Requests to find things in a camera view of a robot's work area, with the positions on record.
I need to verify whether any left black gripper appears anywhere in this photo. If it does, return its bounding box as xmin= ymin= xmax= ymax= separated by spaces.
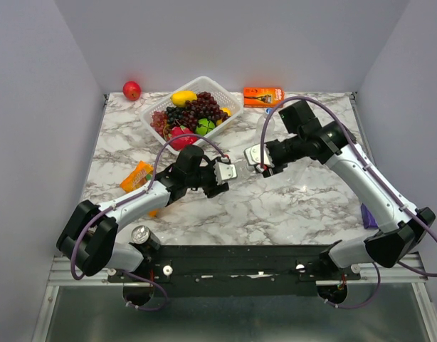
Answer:
xmin=186 ymin=157 xmax=229 ymax=199

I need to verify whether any clear plastic bottle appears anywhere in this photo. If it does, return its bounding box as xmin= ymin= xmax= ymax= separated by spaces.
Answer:
xmin=256 ymin=108 xmax=278 ymax=143
xmin=283 ymin=160 xmax=309 ymax=186
xmin=236 ymin=163 xmax=256 ymax=180

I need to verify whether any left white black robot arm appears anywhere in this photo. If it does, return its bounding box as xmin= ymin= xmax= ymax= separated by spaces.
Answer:
xmin=56 ymin=145 xmax=237 ymax=281

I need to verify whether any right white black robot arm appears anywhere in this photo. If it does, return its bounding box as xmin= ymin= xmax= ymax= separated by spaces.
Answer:
xmin=244 ymin=98 xmax=436 ymax=279

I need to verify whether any red dragon fruit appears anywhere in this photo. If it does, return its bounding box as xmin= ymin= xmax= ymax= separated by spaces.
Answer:
xmin=164 ymin=125 xmax=198 ymax=150

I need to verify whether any green toy fruit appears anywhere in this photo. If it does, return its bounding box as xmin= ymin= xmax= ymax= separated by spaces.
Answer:
xmin=195 ymin=118 xmax=216 ymax=136

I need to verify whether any orange razor box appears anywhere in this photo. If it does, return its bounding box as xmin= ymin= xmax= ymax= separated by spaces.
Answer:
xmin=243 ymin=87 xmax=285 ymax=108

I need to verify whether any orange snack bag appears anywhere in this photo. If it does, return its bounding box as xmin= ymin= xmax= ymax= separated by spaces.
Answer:
xmin=119 ymin=160 xmax=159 ymax=218

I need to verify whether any small yellow lemon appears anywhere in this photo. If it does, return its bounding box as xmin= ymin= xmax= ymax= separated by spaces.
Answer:
xmin=216 ymin=108 xmax=231 ymax=126

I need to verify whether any dark purple grape bunch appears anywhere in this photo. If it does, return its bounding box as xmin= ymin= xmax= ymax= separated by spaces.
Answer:
xmin=165 ymin=91 xmax=223 ymax=132

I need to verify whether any red grape bunch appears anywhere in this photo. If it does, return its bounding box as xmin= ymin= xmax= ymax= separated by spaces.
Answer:
xmin=150 ymin=111 xmax=169 ymax=138

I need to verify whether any silver can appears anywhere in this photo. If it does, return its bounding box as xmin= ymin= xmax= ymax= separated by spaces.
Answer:
xmin=131 ymin=225 xmax=161 ymax=251

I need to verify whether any yellow mango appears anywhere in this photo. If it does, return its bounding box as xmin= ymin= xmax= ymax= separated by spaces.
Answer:
xmin=171 ymin=90 xmax=197 ymax=108

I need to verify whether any white plastic basket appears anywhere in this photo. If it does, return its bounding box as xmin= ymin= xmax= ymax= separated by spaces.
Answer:
xmin=139 ymin=76 xmax=244 ymax=146

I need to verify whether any purple box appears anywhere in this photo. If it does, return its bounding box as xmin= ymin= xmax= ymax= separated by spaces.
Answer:
xmin=360 ymin=203 xmax=378 ymax=229

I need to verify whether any red apple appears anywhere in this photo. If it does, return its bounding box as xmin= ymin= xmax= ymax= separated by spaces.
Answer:
xmin=122 ymin=81 xmax=142 ymax=101

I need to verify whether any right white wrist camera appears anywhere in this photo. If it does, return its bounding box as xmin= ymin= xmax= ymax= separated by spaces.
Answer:
xmin=243 ymin=144 xmax=274 ymax=170

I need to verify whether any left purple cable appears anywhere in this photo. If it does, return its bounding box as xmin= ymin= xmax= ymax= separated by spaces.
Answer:
xmin=70 ymin=133 xmax=230 ymax=281

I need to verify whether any purple cable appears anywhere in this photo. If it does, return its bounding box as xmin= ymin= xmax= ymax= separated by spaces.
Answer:
xmin=259 ymin=95 xmax=437 ymax=309
xmin=70 ymin=133 xmax=230 ymax=281

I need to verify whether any black mounting rail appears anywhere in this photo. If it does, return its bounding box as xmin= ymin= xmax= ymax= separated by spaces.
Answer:
xmin=104 ymin=244 xmax=365 ymax=299

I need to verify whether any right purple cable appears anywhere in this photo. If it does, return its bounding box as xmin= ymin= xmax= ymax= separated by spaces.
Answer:
xmin=259 ymin=95 xmax=437 ymax=309

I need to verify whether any aluminium frame rail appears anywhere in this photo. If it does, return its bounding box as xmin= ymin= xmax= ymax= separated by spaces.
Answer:
xmin=48 ymin=257 xmax=428 ymax=286

